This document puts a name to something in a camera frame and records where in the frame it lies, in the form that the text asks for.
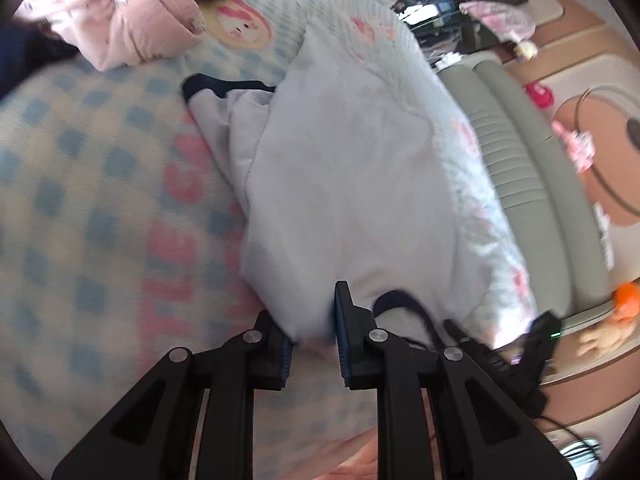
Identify orange beige plush toy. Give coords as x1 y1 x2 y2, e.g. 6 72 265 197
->
577 281 640 358

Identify white T-shirt with navy trim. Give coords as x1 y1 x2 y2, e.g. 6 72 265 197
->
181 24 488 356

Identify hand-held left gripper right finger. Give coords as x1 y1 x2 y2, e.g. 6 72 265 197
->
334 281 576 480

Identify pink cat print pyjama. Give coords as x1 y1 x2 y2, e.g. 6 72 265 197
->
12 0 207 72

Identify person's pink fleece garment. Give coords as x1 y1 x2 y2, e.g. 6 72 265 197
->
320 425 381 480

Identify red plush toy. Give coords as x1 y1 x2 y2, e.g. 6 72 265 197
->
524 80 556 110

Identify pink white cat plush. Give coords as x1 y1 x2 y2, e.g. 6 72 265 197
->
551 120 597 173

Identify grey padded headboard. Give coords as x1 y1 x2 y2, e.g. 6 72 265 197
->
437 57 621 321

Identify white wall sockets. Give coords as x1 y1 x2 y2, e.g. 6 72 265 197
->
591 202 617 272

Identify blue checked cartoon blanket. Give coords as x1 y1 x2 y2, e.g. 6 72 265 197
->
0 0 541 480

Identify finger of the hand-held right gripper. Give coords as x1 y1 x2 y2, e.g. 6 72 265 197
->
444 319 521 386

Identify pink frilly dress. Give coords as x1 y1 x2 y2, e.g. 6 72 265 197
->
459 1 536 43

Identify navy garment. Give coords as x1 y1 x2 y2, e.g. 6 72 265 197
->
0 22 76 91

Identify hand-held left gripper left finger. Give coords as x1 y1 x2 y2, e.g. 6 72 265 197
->
51 310 295 480

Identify black cable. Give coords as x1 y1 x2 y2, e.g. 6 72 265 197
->
537 410 603 461

